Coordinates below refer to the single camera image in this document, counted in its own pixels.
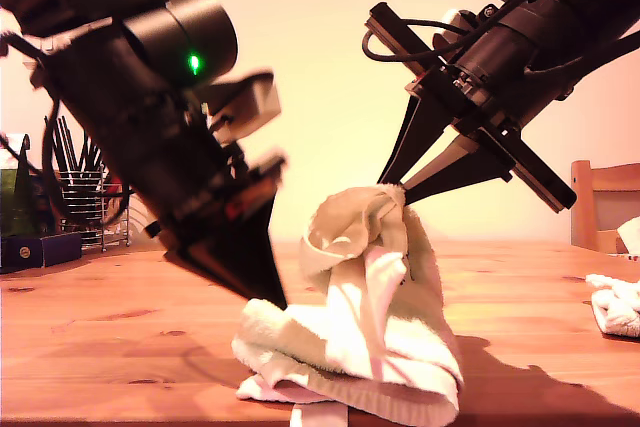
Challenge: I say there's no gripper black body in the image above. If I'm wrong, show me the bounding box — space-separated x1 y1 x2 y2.
366 1 578 214

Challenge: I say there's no white towel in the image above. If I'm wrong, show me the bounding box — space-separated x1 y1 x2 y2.
230 183 465 427

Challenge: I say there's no beige fluffy tea towel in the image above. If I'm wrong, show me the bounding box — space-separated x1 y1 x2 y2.
585 272 640 338

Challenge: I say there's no wooden chair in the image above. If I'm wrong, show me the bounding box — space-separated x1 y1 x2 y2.
571 159 640 254

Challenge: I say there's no dark blue box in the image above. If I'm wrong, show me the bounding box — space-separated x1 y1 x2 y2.
0 230 84 274

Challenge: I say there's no dark green paper bag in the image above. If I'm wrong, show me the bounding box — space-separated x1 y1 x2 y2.
0 132 57 238

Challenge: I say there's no white tissue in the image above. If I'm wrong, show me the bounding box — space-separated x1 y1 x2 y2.
0 131 31 171

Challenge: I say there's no camera thin black cable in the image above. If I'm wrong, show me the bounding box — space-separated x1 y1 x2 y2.
360 18 471 64

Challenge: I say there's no arm thick black cable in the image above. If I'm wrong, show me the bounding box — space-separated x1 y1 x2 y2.
523 29 640 79

